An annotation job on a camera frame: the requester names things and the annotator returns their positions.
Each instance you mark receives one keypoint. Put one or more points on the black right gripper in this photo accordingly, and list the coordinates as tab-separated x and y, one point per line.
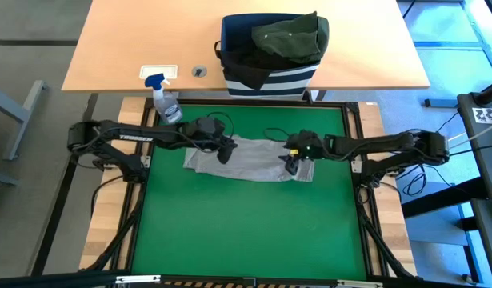
305	146

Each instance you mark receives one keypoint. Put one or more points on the white rectangular desk grommet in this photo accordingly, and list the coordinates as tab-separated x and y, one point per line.
157	70

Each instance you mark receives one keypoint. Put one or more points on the clear spray bottle blue trigger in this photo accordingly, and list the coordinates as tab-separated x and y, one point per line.
167	106

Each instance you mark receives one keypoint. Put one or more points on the black garment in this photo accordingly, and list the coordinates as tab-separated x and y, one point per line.
245	72

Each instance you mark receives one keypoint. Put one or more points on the grey heathered t-shirt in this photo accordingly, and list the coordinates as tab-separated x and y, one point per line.
253	160

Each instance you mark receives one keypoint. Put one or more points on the dark green garment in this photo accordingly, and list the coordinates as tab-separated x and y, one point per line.
293	38

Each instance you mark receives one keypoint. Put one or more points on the light wooden desk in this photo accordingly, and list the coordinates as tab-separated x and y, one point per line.
149	36

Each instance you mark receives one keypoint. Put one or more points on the grey side desk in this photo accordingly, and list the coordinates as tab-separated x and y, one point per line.
485	160

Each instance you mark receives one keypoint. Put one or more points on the navy white striped laundry bin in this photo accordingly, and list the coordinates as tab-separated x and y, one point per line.
269	86

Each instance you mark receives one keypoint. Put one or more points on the grey metal desk leg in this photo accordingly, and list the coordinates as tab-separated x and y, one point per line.
21	116

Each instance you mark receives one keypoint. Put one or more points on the black aluminium table frame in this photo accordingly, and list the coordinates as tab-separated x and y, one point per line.
249	102

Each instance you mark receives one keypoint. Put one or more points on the round grey desk grommet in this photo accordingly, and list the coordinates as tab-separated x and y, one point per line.
199	71

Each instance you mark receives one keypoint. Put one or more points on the wooden workbench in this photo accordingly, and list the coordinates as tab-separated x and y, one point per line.
105	208

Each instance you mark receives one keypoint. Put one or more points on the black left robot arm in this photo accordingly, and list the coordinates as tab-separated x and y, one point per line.
133	136

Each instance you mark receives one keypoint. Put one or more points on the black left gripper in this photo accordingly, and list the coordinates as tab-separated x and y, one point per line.
207	134

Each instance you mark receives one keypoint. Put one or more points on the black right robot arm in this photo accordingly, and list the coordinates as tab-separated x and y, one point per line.
381	142

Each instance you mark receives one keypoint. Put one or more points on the white paper with markers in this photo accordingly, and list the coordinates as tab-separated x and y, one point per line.
485	115

